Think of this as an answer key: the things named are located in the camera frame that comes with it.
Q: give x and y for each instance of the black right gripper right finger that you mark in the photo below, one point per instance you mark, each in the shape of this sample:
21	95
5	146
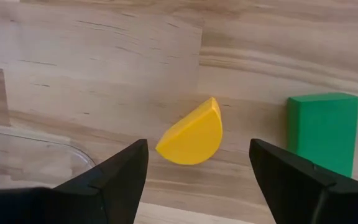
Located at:
291	186

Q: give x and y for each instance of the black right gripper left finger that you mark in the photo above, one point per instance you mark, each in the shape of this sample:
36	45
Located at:
110	186

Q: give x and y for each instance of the green rectangular block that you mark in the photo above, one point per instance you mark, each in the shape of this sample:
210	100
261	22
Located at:
322	133

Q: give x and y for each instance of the clear plastic bin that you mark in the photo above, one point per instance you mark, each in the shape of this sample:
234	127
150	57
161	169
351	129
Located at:
26	161

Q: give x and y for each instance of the yellow half-cylinder block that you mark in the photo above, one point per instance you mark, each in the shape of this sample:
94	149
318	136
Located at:
194	137

